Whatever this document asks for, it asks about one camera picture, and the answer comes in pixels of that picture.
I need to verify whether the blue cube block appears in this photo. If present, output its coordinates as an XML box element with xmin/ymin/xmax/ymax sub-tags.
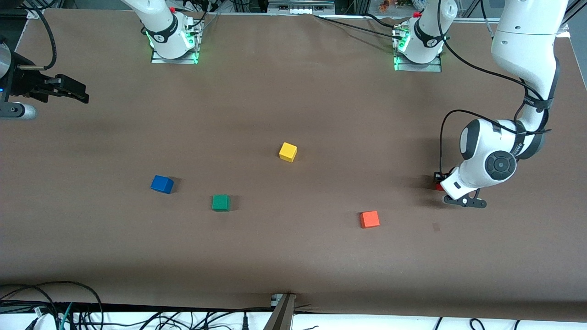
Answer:
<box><xmin>150</xmin><ymin>175</ymin><xmax>174</xmax><ymax>194</ymax></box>

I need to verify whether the yellow cube block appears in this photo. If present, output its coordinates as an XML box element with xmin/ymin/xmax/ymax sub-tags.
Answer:
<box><xmin>279</xmin><ymin>142</ymin><xmax>298</xmax><ymax>163</ymax></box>

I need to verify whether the grey power strip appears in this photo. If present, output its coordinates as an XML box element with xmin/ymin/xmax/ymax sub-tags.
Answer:
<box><xmin>268</xmin><ymin>0</ymin><xmax>335</xmax><ymax>14</ymax></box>

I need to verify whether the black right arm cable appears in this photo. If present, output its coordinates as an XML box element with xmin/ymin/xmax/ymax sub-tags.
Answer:
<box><xmin>18</xmin><ymin>0</ymin><xmax>57</xmax><ymax>69</ymax></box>

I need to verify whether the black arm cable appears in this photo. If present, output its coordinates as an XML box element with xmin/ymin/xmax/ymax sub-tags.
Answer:
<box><xmin>18</xmin><ymin>0</ymin><xmax>57</xmax><ymax>69</ymax></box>
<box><xmin>438</xmin><ymin>0</ymin><xmax>551</xmax><ymax>175</ymax></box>

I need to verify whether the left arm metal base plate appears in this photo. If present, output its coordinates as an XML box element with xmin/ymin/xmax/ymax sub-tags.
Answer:
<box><xmin>393</xmin><ymin>25</ymin><xmax>443</xmax><ymax>72</ymax></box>

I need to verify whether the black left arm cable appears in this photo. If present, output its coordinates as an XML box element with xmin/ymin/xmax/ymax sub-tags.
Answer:
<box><xmin>438</xmin><ymin>0</ymin><xmax>551</xmax><ymax>175</ymax></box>

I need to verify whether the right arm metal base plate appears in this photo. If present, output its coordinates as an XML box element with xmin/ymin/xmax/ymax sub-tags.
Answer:
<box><xmin>151</xmin><ymin>18</ymin><xmax>202</xmax><ymax>65</ymax></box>

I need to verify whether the short black table cable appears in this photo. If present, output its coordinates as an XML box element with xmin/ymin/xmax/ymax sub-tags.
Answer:
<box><xmin>362</xmin><ymin>13</ymin><xmax>404</xmax><ymax>30</ymax></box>

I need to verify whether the long black table cable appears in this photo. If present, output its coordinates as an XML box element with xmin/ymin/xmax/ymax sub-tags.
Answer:
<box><xmin>316</xmin><ymin>15</ymin><xmax>403</xmax><ymax>40</ymax></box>

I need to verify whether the long looped black cable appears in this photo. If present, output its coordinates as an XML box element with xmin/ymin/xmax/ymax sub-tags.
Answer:
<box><xmin>0</xmin><ymin>281</ymin><xmax>104</xmax><ymax>330</ymax></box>

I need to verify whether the grey metal post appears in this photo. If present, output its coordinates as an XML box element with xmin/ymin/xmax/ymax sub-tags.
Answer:
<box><xmin>264</xmin><ymin>293</ymin><xmax>296</xmax><ymax>330</ymax></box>

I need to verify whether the teal cable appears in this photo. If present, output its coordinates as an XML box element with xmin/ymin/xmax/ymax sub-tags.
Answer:
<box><xmin>57</xmin><ymin>302</ymin><xmax>74</xmax><ymax>330</ymax></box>

